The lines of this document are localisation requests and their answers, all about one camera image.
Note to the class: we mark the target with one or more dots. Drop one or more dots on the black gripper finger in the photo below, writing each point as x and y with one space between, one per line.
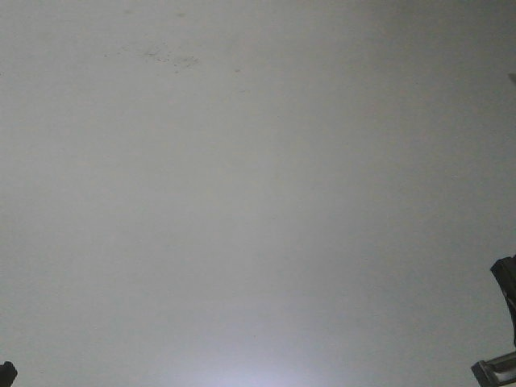
496 372
504 272

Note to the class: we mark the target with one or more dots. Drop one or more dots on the black part at lower left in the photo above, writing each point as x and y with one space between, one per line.
8 374

